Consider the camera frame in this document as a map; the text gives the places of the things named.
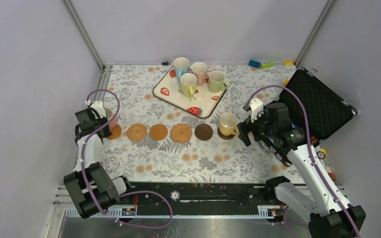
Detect small dark wooden coaster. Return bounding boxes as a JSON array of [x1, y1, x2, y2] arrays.
[[194, 123, 213, 141]]

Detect leftmost light wooden coaster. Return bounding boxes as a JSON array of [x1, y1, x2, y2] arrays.
[[107, 124, 122, 140]]

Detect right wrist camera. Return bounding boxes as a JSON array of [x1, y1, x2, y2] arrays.
[[243, 98, 264, 122]]

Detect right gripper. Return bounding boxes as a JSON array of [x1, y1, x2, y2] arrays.
[[238, 106, 277, 147]]

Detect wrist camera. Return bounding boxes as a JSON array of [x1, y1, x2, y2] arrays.
[[243, 98, 264, 122], [85, 100, 107, 119]]

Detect pink mug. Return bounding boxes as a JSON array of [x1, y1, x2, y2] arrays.
[[104, 107, 118, 130], [190, 62, 214, 86]]

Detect white poker chip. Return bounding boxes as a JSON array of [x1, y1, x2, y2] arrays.
[[170, 190, 180, 201]]

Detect light bamboo coaster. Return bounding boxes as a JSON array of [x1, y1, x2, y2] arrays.
[[149, 124, 168, 141]]

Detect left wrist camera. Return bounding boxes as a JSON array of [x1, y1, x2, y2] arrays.
[[85, 100, 107, 119]]

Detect pink mug front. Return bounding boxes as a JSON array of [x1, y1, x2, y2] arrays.
[[104, 107, 118, 130]]

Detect floral tablecloth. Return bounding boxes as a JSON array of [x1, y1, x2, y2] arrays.
[[99, 65, 303, 183]]

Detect black poker chip case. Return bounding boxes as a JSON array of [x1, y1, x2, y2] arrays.
[[254, 67, 358, 167]]

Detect strawberry print tray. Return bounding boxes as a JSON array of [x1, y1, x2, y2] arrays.
[[152, 65, 228, 119]]

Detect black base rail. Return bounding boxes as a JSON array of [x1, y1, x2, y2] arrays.
[[106, 182, 280, 218]]

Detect blue mug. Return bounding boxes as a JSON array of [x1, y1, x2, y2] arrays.
[[173, 57, 190, 79]]

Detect dark wooden coaster under mug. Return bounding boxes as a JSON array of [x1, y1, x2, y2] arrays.
[[217, 127, 235, 140]]

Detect yellow mug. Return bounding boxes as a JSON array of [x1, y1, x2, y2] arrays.
[[219, 113, 239, 135]]

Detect woven rattan coaster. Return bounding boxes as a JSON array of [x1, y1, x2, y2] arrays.
[[170, 123, 192, 143]]

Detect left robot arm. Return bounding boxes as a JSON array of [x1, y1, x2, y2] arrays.
[[63, 107, 134, 219]]

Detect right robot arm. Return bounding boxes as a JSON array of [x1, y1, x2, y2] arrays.
[[238, 99, 366, 238]]

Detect blue toy brick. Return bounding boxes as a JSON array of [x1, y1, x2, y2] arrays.
[[248, 60, 261, 68]]

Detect yellow-green mug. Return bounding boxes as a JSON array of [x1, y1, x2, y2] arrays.
[[180, 73, 197, 98]]

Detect green toy brick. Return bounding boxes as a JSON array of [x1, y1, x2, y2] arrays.
[[260, 60, 274, 69]]

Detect green mug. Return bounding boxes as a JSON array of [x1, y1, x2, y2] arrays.
[[208, 70, 231, 93]]

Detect tan woven coaster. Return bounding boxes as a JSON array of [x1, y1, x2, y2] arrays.
[[127, 123, 147, 141]]

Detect pink mug back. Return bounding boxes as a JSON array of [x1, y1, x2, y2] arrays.
[[190, 62, 214, 86]]

